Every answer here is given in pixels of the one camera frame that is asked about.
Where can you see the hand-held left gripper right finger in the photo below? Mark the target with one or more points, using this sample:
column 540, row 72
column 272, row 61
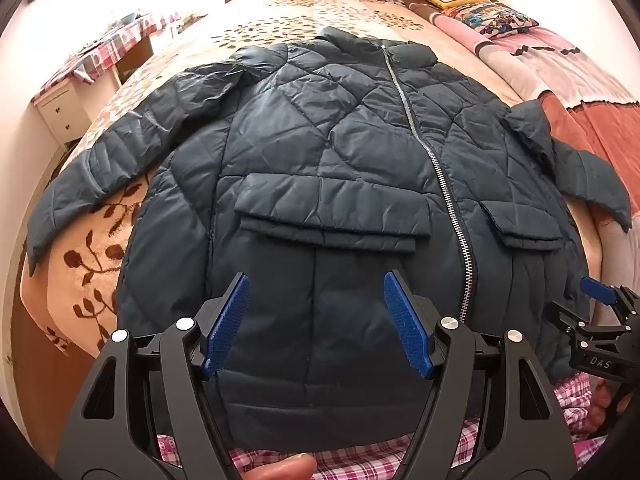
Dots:
column 407, row 325

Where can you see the leaf print fleece blanket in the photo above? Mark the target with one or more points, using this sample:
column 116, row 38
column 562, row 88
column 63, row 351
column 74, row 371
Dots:
column 100, row 240

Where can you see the pink and red patchwork quilt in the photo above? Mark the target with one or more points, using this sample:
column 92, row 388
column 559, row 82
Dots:
column 600, row 125

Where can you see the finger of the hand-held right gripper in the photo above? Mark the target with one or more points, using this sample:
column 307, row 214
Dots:
column 567, row 320
column 597, row 290

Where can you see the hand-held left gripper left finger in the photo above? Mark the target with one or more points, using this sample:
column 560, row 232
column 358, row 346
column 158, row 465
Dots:
column 227, row 325

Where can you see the dark teal quilted jacket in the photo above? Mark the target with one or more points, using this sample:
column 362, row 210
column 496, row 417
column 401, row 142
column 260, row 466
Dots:
column 320, row 150

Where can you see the pink plaid tablecloth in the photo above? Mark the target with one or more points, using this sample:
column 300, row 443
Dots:
column 100, row 45

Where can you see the person's left hand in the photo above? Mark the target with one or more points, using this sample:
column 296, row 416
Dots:
column 282, row 467

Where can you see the white drawer cabinet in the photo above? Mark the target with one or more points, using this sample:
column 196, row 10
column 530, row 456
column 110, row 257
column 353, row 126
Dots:
column 62, row 110

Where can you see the cartoon print pillow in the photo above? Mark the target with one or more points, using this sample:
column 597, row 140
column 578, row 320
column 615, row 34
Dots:
column 492, row 20

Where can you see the person's pink plaid clothing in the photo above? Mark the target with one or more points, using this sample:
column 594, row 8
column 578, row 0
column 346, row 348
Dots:
column 350, row 465

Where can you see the brown plush blanket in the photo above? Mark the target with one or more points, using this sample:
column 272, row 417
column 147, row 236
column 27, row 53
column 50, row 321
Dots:
column 412, row 0

